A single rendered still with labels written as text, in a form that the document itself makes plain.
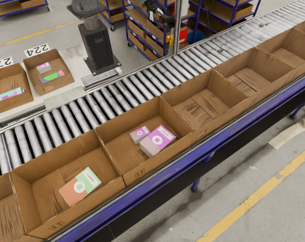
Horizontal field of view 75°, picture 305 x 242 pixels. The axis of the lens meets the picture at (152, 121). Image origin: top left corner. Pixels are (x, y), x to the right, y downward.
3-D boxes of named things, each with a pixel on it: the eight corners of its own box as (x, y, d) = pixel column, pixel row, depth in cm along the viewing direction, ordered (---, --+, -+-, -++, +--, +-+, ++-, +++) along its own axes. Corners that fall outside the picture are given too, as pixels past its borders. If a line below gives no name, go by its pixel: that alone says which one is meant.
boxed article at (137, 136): (130, 138, 114) (129, 133, 110) (145, 129, 117) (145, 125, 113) (135, 144, 111) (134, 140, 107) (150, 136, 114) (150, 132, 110)
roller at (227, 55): (207, 43, 197) (208, 38, 193) (249, 72, 171) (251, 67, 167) (203, 44, 196) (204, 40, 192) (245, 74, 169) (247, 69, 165)
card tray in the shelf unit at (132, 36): (130, 38, 305) (129, 31, 297) (147, 32, 314) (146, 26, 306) (143, 51, 284) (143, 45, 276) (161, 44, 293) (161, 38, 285)
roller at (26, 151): (23, 126, 143) (19, 122, 139) (43, 187, 117) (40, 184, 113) (16, 129, 142) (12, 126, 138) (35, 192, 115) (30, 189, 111)
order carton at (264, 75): (246, 66, 148) (254, 45, 134) (280, 89, 133) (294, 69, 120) (205, 88, 136) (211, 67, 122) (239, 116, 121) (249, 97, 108)
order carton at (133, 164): (159, 113, 124) (159, 94, 111) (190, 148, 110) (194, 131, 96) (101, 144, 112) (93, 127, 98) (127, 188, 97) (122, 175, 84)
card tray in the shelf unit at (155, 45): (146, 41, 264) (146, 34, 256) (164, 33, 274) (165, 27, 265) (164, 56, 244) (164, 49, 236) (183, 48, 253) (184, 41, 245)
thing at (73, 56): (98, 41, 201) (97, 38, 198) (123, 74, 171) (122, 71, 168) (-12, 77, 172) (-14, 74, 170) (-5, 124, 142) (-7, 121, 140)
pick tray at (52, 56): (60, 57, 181) (55, 47, 173) (75, 81, 162) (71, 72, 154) (28, 69, 172) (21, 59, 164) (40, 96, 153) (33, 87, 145)
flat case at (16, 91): (-5, 98, 151) (-6, 96, 149) (21, 88, 156) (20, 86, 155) (-3, 110, 144) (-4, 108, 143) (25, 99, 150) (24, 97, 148)
